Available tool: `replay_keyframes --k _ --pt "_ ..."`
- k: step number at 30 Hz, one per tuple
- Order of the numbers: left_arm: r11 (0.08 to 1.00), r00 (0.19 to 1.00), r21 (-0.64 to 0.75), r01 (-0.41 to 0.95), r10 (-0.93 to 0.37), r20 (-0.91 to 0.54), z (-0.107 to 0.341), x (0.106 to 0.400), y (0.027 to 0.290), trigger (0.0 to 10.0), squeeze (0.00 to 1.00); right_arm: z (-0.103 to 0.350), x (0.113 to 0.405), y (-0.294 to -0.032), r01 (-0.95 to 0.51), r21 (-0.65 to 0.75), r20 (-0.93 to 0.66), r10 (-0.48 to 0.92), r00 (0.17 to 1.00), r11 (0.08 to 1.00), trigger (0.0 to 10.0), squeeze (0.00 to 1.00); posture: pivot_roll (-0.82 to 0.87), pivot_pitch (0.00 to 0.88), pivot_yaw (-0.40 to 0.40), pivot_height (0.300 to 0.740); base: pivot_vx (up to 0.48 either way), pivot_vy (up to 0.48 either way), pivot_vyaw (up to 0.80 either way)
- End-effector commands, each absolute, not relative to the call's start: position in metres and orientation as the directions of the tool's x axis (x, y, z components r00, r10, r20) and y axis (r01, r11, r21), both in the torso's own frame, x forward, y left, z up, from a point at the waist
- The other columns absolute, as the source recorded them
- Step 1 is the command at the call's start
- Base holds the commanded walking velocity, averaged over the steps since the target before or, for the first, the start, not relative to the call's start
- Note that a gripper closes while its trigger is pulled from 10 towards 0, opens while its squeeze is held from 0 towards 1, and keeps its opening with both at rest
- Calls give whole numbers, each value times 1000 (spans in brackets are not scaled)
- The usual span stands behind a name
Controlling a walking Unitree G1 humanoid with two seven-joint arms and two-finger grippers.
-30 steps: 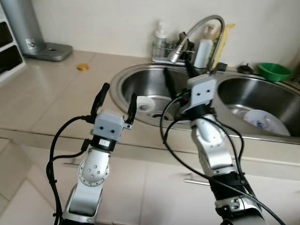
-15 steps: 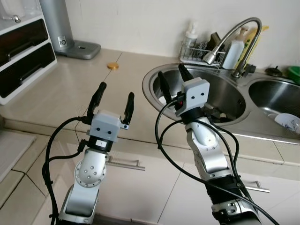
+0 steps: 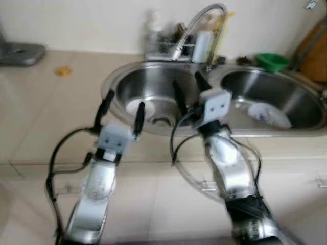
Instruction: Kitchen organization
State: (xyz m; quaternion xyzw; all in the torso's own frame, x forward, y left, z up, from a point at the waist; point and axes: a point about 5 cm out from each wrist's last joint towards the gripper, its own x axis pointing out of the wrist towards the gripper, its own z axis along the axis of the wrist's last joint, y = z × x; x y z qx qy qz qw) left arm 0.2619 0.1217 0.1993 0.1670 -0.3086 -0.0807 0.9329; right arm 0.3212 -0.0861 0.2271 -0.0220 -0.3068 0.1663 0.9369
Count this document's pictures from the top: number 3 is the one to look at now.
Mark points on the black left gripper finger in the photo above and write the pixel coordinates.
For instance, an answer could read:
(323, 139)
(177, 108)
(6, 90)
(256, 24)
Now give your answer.
(139, 120)
(104, 107)

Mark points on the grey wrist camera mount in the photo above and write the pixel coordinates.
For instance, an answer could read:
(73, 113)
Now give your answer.
(115, 137)
(214, 106)

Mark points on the round wooden cutting board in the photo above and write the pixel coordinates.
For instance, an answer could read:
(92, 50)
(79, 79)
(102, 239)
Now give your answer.
(314, 58)

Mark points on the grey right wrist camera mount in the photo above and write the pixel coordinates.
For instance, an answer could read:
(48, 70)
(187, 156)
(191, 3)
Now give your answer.
(214, 106)

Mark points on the yellow plastic bottle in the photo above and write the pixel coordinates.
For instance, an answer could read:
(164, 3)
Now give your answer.
(222, 35)

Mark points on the curved steel faucet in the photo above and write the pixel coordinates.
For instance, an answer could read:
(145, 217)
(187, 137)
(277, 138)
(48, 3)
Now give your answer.
(186, 35)

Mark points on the white plastic soap bottle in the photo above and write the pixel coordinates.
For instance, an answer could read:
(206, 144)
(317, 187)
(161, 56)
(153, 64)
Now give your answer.
(203, 48)

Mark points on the green plastic bowl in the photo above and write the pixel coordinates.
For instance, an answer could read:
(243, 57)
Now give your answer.
(273, 62)

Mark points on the white round bowl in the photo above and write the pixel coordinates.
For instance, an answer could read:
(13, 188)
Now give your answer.
(130, 108)

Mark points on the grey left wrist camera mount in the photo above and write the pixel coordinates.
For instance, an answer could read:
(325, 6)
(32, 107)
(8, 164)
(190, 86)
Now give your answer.
(115, 137)

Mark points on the small black object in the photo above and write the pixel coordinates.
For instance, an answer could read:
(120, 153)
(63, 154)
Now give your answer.
(244, 60)
(220, 62)

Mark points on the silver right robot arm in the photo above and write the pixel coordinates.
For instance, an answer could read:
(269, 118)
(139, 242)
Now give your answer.
(227, 168)

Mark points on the small orange object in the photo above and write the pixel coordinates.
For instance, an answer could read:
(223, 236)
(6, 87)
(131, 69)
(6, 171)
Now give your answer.
(63, 71)

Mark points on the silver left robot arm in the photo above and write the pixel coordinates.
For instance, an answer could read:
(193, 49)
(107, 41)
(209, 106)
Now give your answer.
(94, 194)

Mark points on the grey flat appliance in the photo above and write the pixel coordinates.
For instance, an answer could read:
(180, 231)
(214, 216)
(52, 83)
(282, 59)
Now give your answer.
(20, 53)

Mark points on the small metal wall fitting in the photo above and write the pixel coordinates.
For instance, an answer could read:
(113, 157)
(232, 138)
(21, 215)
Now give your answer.
(312, 4)

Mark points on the beige kitchen cabinet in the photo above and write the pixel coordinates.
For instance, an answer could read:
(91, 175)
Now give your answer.
(153, 204)

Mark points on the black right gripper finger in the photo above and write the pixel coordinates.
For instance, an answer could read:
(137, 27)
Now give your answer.
(202, 84)
(180, 99)

